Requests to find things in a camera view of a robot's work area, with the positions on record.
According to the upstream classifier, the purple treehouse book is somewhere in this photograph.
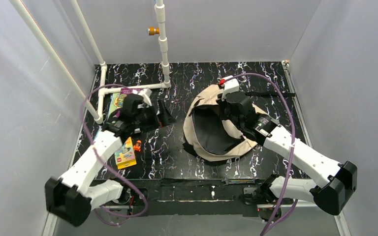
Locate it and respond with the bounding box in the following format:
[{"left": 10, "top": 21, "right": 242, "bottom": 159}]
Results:
[{"left": 119, "top": 88, "right": 138, "bottom": 95}]

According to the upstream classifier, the beige student backpack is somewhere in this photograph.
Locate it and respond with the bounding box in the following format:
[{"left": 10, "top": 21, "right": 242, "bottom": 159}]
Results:
[{"left": 183, "top": 85, "right": 286, "bottom": 162}]

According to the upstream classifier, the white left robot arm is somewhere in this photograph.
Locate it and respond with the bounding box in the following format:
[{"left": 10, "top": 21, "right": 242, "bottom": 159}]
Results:
[{"left": 44, "top": 90, "right": 176, "bottom": 227}]

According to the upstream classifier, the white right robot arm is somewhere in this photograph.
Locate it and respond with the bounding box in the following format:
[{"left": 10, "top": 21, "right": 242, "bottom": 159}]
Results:
[{"left": 217, "top": 91, "right": 357, "bottom": 215}]

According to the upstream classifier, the light blue picture book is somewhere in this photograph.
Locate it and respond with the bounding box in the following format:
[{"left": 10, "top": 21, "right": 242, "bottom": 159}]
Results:
[{"left": 96, "top": 90, "right": 127, "bottom": 123}]

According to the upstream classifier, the small orange toy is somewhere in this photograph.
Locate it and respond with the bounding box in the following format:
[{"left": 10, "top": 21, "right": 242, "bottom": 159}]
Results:
[{"left": 133, "top": 140, "right": 142, "bottom": 152}]

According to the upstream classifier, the yellow crayon box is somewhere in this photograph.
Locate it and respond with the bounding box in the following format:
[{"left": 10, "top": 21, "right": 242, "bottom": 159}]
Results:
[{"left": 114, "top": 137, "right": 137, "bottom": 170}]

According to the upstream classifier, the steel wrench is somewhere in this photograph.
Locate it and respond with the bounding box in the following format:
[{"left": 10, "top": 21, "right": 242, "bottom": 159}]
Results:
[{"left": 221, "top": 178, "right": 260, "bottom": 185}]

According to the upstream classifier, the orange knob on pipe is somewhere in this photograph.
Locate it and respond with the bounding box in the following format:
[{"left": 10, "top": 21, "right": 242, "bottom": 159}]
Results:
[{"left": 147, "top": 27, "right": 160, "bottom": 36}]

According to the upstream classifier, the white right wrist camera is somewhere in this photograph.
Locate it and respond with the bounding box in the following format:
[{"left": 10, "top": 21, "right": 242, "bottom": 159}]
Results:
[{"left": 218, "top": 76, "right": 239, "bottom": 101}]

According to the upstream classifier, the white pvc pipe frame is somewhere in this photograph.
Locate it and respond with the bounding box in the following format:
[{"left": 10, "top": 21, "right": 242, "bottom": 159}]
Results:
[{"left": 9, "top": 0, "right": 172, "bottom": 125}]

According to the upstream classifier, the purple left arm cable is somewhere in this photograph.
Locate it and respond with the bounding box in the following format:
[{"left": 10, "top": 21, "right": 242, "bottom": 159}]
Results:
[{"left": 79, "top": 84, "right": 149, "bottom": 227}]

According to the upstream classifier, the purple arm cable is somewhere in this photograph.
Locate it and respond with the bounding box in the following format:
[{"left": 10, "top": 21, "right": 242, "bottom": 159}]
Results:
[
  {"left": 79, "top": 84, "right": 149, "bottom": 227},
  {"left": 223, "top": 73, "right": 299, "bottom": 236}
]

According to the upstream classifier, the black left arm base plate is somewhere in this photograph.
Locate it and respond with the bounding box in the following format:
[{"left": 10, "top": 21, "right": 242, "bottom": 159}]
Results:
[{"left": 118, "top": 187, "right": 144, "bottom": 206}]

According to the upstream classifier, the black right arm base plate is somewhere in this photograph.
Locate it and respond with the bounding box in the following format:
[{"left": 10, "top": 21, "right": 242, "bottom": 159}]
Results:
[{"left": 239, "top": 186, "right": 278, "bottom": 206}]

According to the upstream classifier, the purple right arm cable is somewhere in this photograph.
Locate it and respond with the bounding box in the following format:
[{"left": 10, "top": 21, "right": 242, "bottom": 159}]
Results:
[{"left": 223, "top": 73, "right": 299, "bottom": 236}]

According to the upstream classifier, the aluminium rail frame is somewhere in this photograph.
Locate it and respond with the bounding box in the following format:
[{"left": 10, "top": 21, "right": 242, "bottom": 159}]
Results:
[{"left": 43, "top": 200, "right": 351, "bottom": 236}]

